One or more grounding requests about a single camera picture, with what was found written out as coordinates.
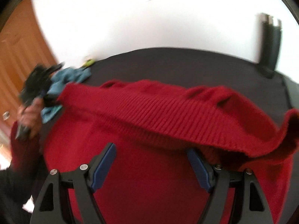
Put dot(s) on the person's left forearm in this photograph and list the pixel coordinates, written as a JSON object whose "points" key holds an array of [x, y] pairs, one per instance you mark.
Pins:
{"points": [[25, 149]]}

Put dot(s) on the red knit sweater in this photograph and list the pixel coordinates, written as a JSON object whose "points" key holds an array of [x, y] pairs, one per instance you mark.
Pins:
{"points": [[163, 126]]}

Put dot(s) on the teal blue garment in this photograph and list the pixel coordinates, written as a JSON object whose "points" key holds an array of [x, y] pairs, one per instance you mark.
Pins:
{"points": [[70, 77]]}

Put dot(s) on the black cylinder with metal cap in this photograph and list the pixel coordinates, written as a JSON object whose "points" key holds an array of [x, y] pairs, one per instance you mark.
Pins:
{"points": [[271, 46]]}

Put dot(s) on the metal door lock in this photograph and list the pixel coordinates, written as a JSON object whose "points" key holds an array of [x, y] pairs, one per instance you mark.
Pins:
{"points": [[5, 115]]}

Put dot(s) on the brown wooden panelled door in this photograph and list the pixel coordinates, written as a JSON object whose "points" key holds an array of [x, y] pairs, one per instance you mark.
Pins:
{"points": [[21, 51]]}

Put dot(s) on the small yellow-green object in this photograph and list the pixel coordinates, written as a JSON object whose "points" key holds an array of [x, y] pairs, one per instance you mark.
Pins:
{"points": [[88, 61]]}

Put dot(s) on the person's left hand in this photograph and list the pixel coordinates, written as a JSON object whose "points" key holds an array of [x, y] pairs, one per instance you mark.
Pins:
{"points": [[33, 116]]}

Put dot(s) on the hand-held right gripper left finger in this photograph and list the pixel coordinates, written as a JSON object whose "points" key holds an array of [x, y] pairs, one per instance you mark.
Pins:
{"points": [[104, 165]]}

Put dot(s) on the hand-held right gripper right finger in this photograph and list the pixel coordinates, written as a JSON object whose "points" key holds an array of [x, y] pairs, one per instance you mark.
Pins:
{"points": [[198, 168]]}

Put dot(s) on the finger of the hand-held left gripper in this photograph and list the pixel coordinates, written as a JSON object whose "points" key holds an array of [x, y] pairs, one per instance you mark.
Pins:
{"points": [[50, 99]]}

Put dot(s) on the person's dark clothing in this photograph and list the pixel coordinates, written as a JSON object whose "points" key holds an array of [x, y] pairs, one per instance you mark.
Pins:
{"points": [[11, 196]]}

